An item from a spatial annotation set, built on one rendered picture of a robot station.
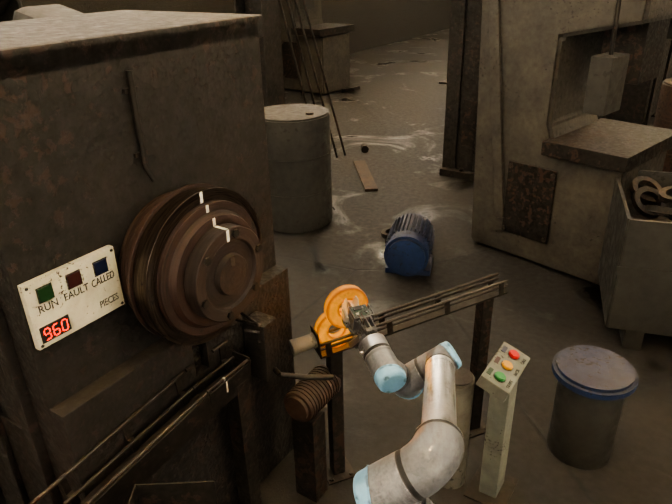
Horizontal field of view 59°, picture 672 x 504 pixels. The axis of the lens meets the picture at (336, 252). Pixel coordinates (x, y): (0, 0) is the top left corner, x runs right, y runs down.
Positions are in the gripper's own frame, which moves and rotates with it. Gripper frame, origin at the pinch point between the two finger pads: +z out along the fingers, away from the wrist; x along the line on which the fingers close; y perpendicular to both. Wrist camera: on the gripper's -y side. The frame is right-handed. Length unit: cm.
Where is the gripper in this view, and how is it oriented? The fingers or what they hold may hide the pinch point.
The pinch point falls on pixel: (346, 301)
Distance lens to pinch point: 203.4
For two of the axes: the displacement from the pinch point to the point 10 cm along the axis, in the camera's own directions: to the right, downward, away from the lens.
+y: 0.8, -7.5, -6.6
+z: -3.6, -6.4, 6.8
